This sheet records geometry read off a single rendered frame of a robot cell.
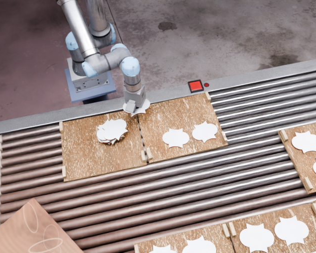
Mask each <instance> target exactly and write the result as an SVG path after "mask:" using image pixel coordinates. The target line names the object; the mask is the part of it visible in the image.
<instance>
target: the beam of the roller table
mask: <svg viewBox="0 0 316 253"><path fill-rule="evenodd" d="M315 72H316V59H313V60H308V61H303V62H298V63H293V64H288V65H283V66H278V67H273V68H268V69H262V70H257V71H252V72H247V73H242V74H237V75H232V76H227V77H222V78H217V79H212V80H206V81H202V85H203V88H204V91H200V92H195V93H191V92H190V89H189V86H188V84H186V85H181V86H176V87H171V88H166V89H161V90H156V91H150V92H146V93H145V94H146V99H147V100H149V102H150V104H155V103H160V102H164V101H169V100H174V99H178V98H183V97H188V96H192V95H197V94H202V93H205V92H208V93H209V94H210V93H215V92H220V91H225V90H230V89H235V88H240V87H245V86H250V85H255V84H260V83H265V82H270V81H275V80H280V79H285V78H290V77H295V76H300V75H305V74H310V73H315ZM204 83H209V87H205V86H204ZM124 104H125V99H124V97H120V98H115V99H110V100H105V101H100V102H95V103H89V104H84V105H79V106H74V107H69V108H64V109H59V110H54V111H49V112H44V113H39V114H33V115H28V116H23V117H18V118H13V119H8V120H2V121H0V135H6V134H11V133H16V132H21V131H26V130H31V129H36V128H41V127H46V126H50V125H55V124H59V122H61V121H62V122H67V121H73V120H78V119H83V118H88V117H93V116H99V115H104V114H109V113H114V112H120V111H124V110H123V105H124Z"/></svg>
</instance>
